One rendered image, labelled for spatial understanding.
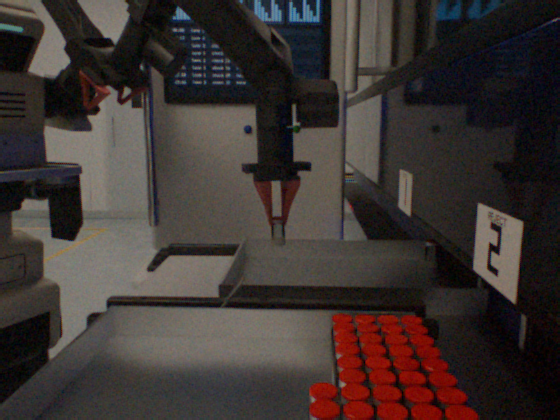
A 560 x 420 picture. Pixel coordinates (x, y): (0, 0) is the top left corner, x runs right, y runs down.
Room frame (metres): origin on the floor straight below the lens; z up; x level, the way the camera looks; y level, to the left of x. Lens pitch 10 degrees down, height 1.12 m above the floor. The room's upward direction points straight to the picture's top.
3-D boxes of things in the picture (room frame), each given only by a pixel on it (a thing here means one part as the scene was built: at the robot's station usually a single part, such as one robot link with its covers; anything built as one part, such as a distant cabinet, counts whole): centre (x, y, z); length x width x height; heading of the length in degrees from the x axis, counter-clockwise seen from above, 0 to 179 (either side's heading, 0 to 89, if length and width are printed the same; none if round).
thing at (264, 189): (0.76, 0.00, 1.01); 0.07 x 0.07 x 0.09; 11
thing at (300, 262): (0.71, -0.10, 0.90); 0.34 x 0.26 x 0.04; 87
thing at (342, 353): (0.37, -0.06, 0.90); 0.18 x 0.02 x 0.05; 176
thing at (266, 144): (0.76, 0.01, 1.08); 0.10 x 0.07 x 0.07; 101
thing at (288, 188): (0.76, 0.01, 1.01); 0.07 x 0.07 x 0.09; 11
